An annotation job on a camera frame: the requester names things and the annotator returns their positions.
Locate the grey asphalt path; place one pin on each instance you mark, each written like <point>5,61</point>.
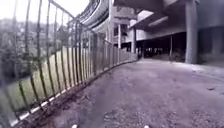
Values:
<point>150,90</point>

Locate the concrete multi-storey building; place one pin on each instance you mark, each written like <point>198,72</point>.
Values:
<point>166,23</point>

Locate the wooded hillside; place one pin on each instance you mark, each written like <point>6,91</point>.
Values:
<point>20,40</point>

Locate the grass field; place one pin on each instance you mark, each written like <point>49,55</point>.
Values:
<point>56,71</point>

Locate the robot's own part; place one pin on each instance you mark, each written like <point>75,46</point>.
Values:
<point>146,126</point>
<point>74,126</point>

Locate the metal railing fence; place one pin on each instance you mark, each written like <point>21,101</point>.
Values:
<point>77,56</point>

